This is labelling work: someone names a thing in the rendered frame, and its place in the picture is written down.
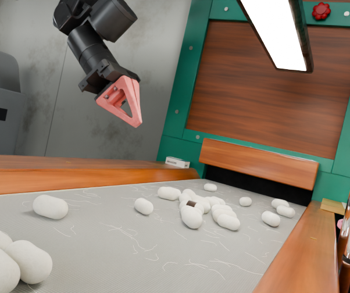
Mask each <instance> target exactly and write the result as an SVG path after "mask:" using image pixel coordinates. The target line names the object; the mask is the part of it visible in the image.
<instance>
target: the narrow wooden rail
mask: <svg viewBox="0 0 350 293"><path fill-rule="evenodd" d="M320 206H321V202H319V201H315V200H311V202H310V203H309V205H308V206H307V208H306V209H305V211H304V212H303V214H302V216H301V217H300V219H299V220H298V222H297V223H296V225H295V227H294V228H293V229H292V231H291V232H290V234H289V236H288V237H287V239H286V240H285V242H284V243H283V245H282V247H281V248H280V250H279V251H278V253H277V255H276V256H275V257H274V259H273V261H272V262H271V264H270V265H269V267H268V268H267V270H266V271H265V273H264V275H263V276H262V278H261V279H260V281H259V282H258V284H257V286H256V287H255V289H254V290H253V291H252V293H340V285H339V275H338V257H337V238H336V228H335V213H333V212H329V211H326V210H323V209H321V208H320Z"/></svg>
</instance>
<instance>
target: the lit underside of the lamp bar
mask: <svg viewBox="0 0 350 293"><path fill-rule="evenodd" d="M241 1H242V3H243V5H244V6H245V8H246V10H247V12H248V14H249V16H250V18H251V19H252V21H253V23H254V25H255V27H256V29H257V31H258V33H259V34H260V36H261V38H262V40H263V42H264V43H265V46H266V47H267V49H268V51H269V53H270V54H271V56H272V58H273V60H274V62H275V64H276V66H277V67H279V68H285V69H295V70H306V69H305V64H304V62H303V57H302V54H301V49H300V46H299V42H298V38H297V34H296V31H295V27H294V23H293V20H292V16H291V12H290V8H289V5H288V1H287V0H241Z"/></svg>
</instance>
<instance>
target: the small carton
mask: <svg viewBox="0 0 350 293"><path fill-rule="evenodd" d="M165 163H167V164H169V165H173V166H177V167H182V168H189V165H190V161H187V160H182V159H178V158H174V157H169V156H167V157H166V162H165Z"/></svg>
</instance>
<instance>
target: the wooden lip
mask: <svg viewBox="0 0 350 293"><path fill-rule="evenodd" d="M199 162H200V163H204V164H207V165H211V166H216V167H220V168H223V169H227V170H232V171H236V172H239V173H243V174H247V175H250V176H255V177H259V178H264V179H267V180H271V181H275V182H278V183H282V184H286V185H291V186H294V187H298V188H303V189H306V190H309V191H312V190H313V189H314V187H315V182H316V177H317V173H318V170H319V165H320V163H318V162H316V161H314V160H308V159H303V158H298V157H294V156H290V155H285V154H281V153H276V152H271V151H266V150H262V149H257V148H253V147H249V146H244V145H239V144H234V143H230V142H225V141H221V140H215V139H212V138H210V139H209V138H204V139H203V143H202V148H201V153H200V156H199Z"/></svg>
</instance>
